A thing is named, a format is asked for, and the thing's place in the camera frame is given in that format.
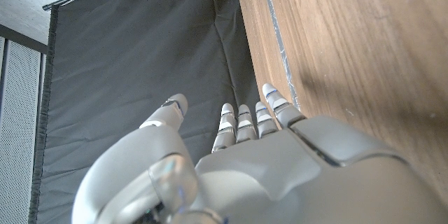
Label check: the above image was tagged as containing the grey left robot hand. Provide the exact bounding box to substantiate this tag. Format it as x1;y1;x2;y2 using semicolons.
71;83;448;224

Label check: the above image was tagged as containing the grey tape outline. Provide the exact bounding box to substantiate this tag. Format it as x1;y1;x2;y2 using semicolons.
258;0;300;109

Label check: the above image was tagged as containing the black backdrop cloth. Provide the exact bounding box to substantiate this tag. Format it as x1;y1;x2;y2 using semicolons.
29;0;262;224

